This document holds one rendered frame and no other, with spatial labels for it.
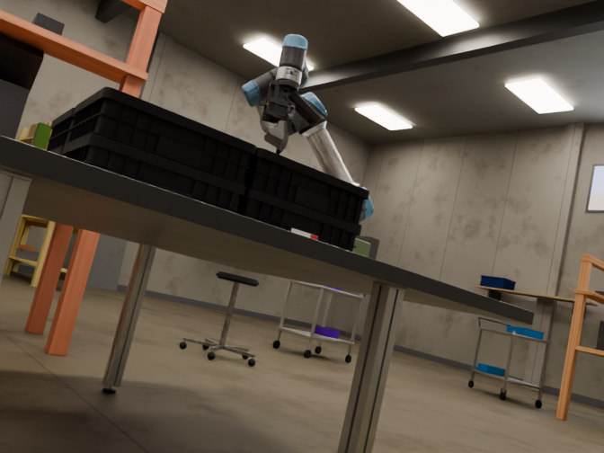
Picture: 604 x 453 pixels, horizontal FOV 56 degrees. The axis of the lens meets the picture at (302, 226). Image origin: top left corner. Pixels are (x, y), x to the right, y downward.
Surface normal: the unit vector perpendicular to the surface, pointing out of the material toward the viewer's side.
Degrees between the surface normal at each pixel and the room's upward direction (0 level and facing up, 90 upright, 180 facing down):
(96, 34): 90
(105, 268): 83
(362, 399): 90
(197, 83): 90
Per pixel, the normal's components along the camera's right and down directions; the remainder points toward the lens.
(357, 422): -0.74, -0.26
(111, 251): 0.66, -0.07
